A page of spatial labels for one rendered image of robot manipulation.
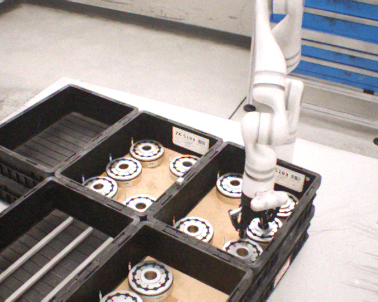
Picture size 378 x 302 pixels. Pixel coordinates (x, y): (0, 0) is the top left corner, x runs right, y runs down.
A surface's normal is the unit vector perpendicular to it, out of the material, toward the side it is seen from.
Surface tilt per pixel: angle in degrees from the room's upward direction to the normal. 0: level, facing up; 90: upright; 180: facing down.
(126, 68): 0
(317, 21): 90
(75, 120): 0
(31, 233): 0
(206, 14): 90
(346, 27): 90
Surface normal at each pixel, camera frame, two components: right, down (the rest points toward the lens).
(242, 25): -0.43, 0.52
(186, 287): 0.02, -0.81
